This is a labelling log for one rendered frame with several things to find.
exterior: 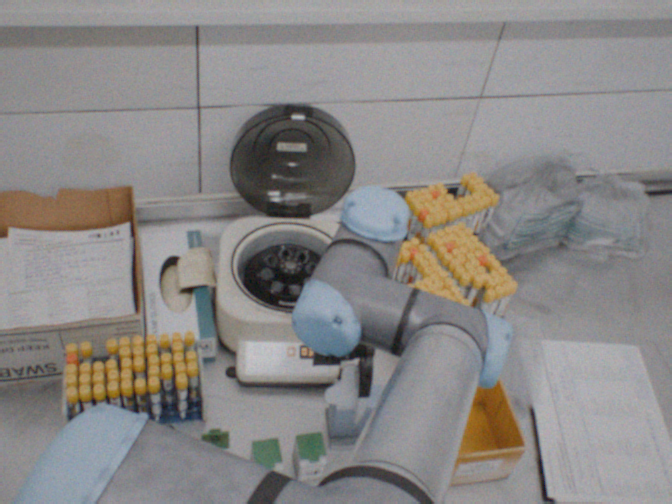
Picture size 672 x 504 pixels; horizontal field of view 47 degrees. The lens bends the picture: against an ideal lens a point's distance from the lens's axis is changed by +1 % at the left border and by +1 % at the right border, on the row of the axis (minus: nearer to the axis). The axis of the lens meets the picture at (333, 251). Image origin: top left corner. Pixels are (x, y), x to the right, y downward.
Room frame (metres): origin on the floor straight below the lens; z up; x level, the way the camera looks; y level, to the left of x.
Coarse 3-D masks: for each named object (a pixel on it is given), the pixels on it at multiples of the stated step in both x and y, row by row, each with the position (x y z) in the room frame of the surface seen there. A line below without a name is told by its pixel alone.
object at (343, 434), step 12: (384, 384) 0.65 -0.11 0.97; (372, 396) 0.63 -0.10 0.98; (336, 408) 0.60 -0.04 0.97; (348, 408) 0.60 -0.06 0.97; (372, 408) 0.61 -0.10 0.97; (336, 420) 0.60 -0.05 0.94; (348, 420) 0.60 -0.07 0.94; (360, 420) 0.61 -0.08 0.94; (336, 432) 0.60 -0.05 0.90; (348, 432) 0.60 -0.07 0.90; (360, 432) 0.61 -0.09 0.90; (336, 444) 0.59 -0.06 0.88; (348, 444) 0.59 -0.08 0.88
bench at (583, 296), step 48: (528, 288) 0.99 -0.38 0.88; (576, 288) 1.02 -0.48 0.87; (624, 288) 1.04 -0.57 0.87; (576, 336) 0.90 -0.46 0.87; (624, 336) 0.92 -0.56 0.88; (48, 384) 0.61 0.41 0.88; (240, 384) 0.67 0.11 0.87; (0, 432) 0.52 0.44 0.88; (48, 432) 0.53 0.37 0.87; (192, 432) 0.57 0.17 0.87; (240, 432) 0.59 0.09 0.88; (288, 432) 0.60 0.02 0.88; (528, 432) 0.68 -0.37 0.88; (0, 480) 0.45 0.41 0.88; (528, 480) 0.59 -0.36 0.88
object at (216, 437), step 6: (210, 432) 0.51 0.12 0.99; (216, 432) 0.52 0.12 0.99; (222, 432) 0.52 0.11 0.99; (228, 432) 0.52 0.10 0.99; (204, 438) 0.51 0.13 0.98; (210, 438) 0.51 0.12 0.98; (216, 438) 0.51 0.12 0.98; (222, 438) 0.52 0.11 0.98; (228, 438) 0.52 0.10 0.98; (216, 444) 0.51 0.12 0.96; (222, 444) 0.51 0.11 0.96; (228, 444) 0.52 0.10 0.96
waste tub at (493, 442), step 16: (496, 384) 0.70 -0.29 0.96; (480, 400) 0.71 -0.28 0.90; (496, 400) 0.68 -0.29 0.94; (480, 416) 0.69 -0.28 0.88; (496, 416) 0.67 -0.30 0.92; (512, 416) 0.64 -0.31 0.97; (464, 432) 0.65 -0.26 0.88; (480, 432) 0.66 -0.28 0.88; (496, 432) 0.65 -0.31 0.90; (512, 432) 0.62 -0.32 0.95; (464, 448) 0.62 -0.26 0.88; (480, 448) 0.63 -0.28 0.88; (496, 448) 0.63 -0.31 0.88; (512, 448) 0.58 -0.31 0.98; (528, 448) 0.59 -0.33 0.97; (464, 464) 0.56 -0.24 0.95; (480, 464) 0.57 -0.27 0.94; (496, 464) 0.58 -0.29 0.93; (512, 464) 0.59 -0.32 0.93; (464, 480) 0.56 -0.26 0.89; (480, 480) 0.57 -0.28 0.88
